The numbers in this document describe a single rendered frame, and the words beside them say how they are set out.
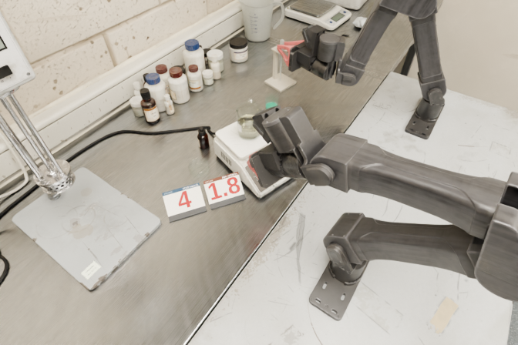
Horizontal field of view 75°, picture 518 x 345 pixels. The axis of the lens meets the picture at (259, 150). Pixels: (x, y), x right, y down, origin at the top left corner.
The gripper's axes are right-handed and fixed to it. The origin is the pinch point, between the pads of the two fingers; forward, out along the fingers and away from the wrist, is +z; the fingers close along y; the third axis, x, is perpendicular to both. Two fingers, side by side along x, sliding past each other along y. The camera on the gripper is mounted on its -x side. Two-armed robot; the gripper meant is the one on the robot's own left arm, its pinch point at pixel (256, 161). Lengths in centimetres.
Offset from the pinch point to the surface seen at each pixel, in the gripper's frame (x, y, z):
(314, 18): -28, -77, 51
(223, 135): -6.2, -1.5, 15.2
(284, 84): -10, -37, 32
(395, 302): 33.9, -5.8, -19.9
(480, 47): 17, -158, 32
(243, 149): -1.6, -2.7, 9.5
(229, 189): 5.7, 4.5, 11.5
